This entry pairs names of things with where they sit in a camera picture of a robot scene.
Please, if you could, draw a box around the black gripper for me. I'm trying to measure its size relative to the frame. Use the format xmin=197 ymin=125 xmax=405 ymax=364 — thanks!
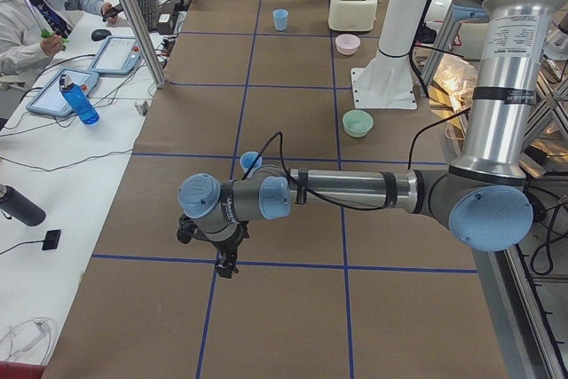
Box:
xmin=214 ymin=221 xmax=248 ymax=277

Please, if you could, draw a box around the light blue cup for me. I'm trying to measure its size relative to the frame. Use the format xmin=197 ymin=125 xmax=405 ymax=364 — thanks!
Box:
xmin=240 ymin=151 xmax=263 ymax=176
xmin=272 ymin=9 xmax=288 ymax=32

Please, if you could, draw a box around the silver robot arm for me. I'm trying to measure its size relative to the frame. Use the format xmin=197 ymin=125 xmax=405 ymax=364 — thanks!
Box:
xmin=177 ymin=0 xmax=567 ymax=278

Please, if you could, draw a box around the small black square device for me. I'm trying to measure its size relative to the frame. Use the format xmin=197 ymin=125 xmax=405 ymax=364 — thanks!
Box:
xmin=42 ymin=229 xmax=61 ymax=251

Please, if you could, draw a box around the green bowl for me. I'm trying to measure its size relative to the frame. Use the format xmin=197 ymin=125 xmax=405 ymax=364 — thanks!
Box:
xmin=342 ymin=109 xmax=374 ymax=138

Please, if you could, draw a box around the blue water bottle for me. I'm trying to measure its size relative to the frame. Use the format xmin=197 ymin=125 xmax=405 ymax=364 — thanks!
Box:
xmin=59 ymin=73 xmax=99 ymax=125

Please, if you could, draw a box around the black water bottle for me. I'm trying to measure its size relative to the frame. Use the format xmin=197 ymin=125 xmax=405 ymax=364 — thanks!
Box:
xmin=1 ymin=185 xmax=46 ymax=226

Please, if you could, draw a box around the far teach pendant tablet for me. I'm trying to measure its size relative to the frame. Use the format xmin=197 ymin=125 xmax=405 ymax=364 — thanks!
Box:
xmin=89 ymin=36 xmax=141 ymax=75

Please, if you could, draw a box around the teach pendant tablet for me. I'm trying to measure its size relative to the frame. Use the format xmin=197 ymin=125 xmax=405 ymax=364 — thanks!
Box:
xmin=89 ymin=36 xmax=141 ymax=75
xmin=26 ymin=67 xmax=99 ymax=117

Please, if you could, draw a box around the near teach pendant tablet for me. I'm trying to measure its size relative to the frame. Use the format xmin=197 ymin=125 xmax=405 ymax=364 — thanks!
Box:
xmin=26 ymin=67 xmax=99 ymax=117

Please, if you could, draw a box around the pink bowl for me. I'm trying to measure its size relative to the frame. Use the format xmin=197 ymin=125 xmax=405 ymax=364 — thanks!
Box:
xmin=335 ymin=34 xmax=360 ymax=56

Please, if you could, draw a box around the black computer mouse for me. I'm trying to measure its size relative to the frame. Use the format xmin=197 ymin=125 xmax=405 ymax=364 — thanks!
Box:
xmin=91 ymin=28 xmax=112 ymax=42

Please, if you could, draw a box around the cream toaster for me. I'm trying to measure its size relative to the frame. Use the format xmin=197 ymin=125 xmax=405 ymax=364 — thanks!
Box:
xmin=327 ymin=0 xmax=378 ymax=32

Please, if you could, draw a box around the black keyboard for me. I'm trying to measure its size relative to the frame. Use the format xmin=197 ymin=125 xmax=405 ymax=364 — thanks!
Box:
xmin=136 ymin=0 xmax=159 ymax=32

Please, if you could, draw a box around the crumpled plastic bag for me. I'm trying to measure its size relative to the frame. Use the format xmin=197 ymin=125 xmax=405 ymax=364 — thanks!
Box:
xmin=433 ymin=54 xmax=478 ymax=108

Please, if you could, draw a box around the person in white coat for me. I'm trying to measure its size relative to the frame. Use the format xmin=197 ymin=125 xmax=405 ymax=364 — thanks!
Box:
xmin=1 ymin=0 xmax=113 ymax=75

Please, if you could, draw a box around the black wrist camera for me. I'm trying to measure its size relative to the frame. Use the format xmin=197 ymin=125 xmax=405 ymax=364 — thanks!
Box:
xmin=177 ymin=214 xmax=197 ymax=244

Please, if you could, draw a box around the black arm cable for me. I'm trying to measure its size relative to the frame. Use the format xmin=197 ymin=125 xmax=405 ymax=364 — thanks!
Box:
xmin=252 ymin=131 xmax=400 ymax=211

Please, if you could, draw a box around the white cable bundle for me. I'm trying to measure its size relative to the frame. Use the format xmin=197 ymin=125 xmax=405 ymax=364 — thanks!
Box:
xmin=0 ymin=316 xmax=57 ymax=365

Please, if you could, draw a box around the aluminium frame post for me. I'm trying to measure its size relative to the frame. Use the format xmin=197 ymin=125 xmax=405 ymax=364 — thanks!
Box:
xmin=119 ymin=0 xmax=166 ymax=89

